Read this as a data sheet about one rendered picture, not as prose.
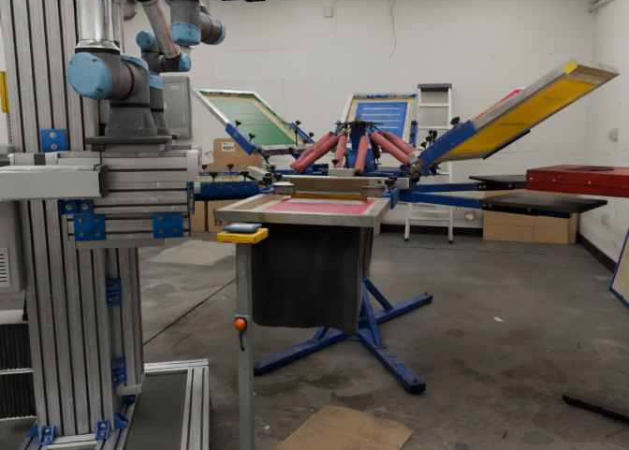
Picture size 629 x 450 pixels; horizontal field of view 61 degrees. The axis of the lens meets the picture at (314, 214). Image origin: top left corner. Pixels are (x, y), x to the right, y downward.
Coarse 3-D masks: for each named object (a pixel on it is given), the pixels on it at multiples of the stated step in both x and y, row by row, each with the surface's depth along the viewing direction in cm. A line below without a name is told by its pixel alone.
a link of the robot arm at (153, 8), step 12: (144, 0) 205; (156, 0) 208; (156, 12) 211; (156, 24) 214; (168, 24) 217; (156, 36) 219; (168, 36) 219; (168, 48) 223; (168, 60) 227; (180, 60) 228; (168, 72) 234; (180, 72) 232
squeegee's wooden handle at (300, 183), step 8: (296, 184) 247; (304, 184) 246; (312, 184) 245; (320, 184) 244; (328, 184) 243; (336, 184) 243; (344, 184) 242; (352, 184) 241; (360, 184) 240; (336, 192) 243; (344, 192) 242; (352, 192) 241; (360, 192) 240
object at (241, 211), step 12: (240, 204) 209; (252, 204) 222; (384, 204) 209; (216, 216) 195; (228, 216) 194; (240, 216) 193; (252, 216) 192; (264, 216) 191; (276, 216) 190; (288, 216) 189; (300, 216) 188; (312, 216) 187; (324, 216) 186; (336, 216) 185; (348, 216) 184; (360, 216) 183; (372, 216) 182
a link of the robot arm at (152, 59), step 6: (144, 54) 232; (150, 54) 231; (156, 54) 233; (144, 60) 232; (150, 60) 231; (156, 60) 231; (150, 66) 232; (156, 66) 231; (150, 72) 233; (156, 72) 234; (162, 72) 234
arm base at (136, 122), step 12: (120, 108) 157; (132, 108) 157; (144, 108) 160; (108, 120) 159; (120, 120) 157; (132, 120) 157; (144, 120) 160; (108, 132) 158; (120, 132) 156; (132, 132) 157; (144, 132) 159; (156, 132) 164
